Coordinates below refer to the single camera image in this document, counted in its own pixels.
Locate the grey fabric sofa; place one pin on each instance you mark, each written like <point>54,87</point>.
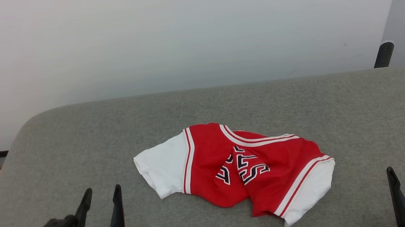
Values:
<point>307,105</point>

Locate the red and white basketball jersey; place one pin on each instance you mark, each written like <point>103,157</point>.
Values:
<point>210,161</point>

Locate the dark rounded post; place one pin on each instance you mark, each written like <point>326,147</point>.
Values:
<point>383,55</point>

